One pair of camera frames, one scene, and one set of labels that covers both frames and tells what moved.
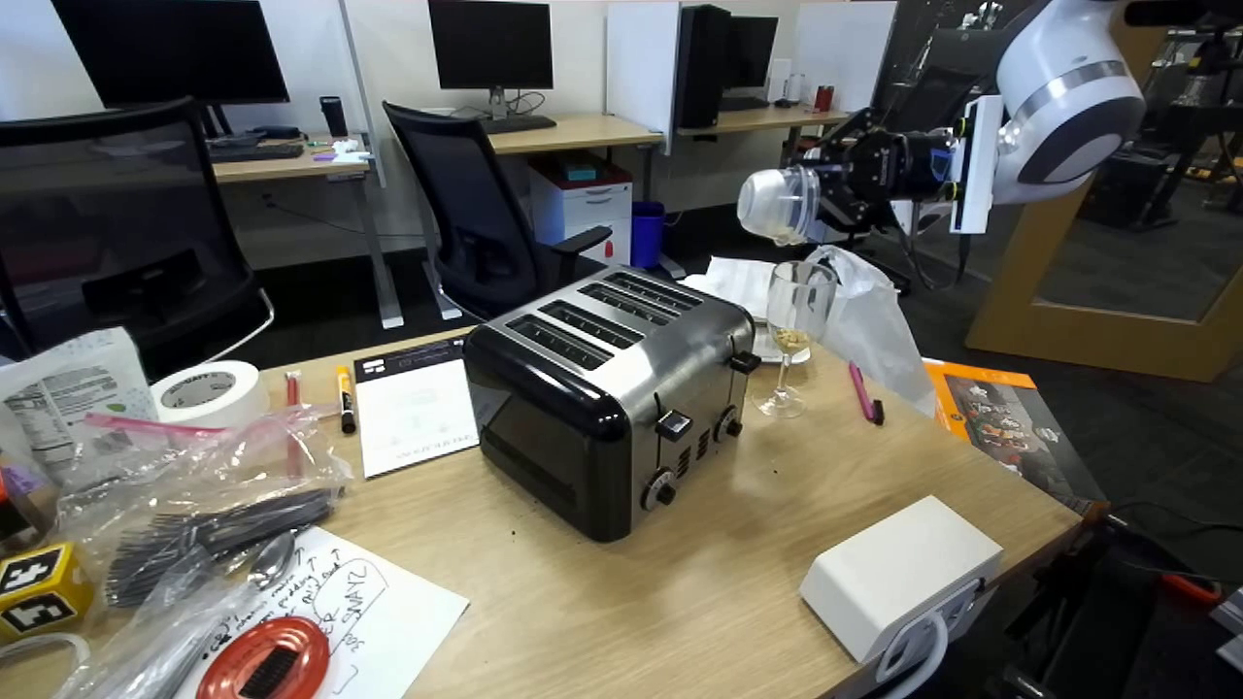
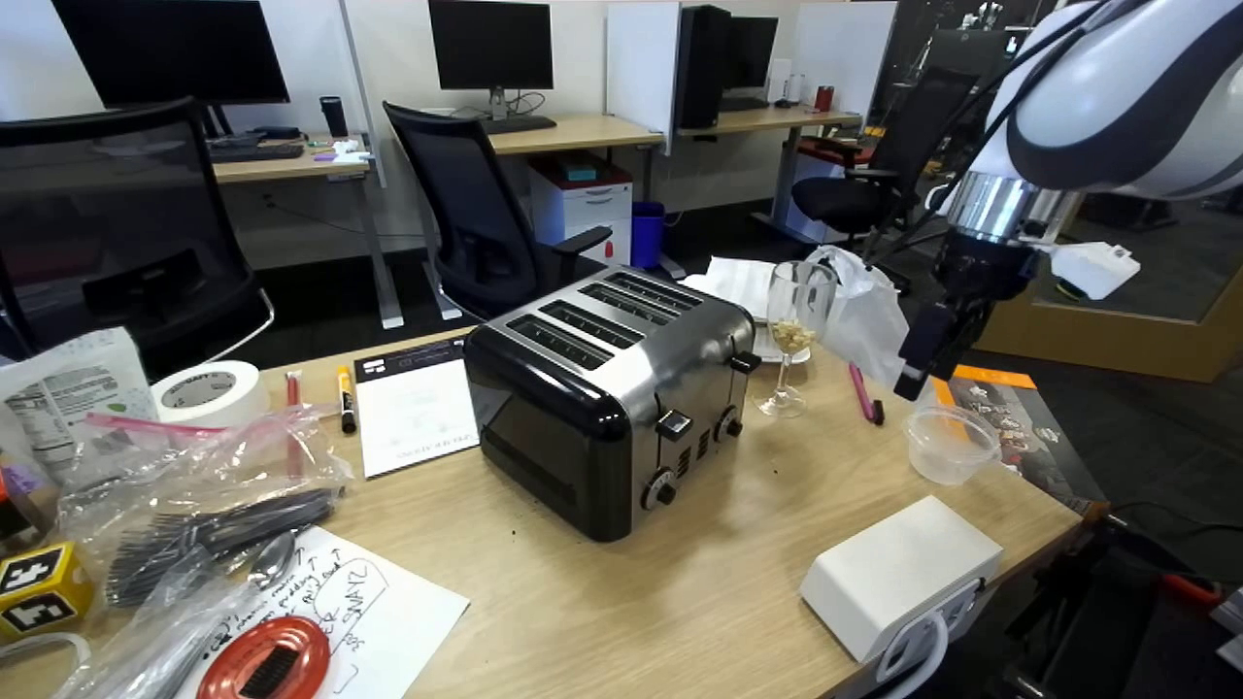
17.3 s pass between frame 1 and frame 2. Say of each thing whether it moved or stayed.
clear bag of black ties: stayed
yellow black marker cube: stayed
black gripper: moved
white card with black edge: stayed
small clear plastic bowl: moved
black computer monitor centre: stayed
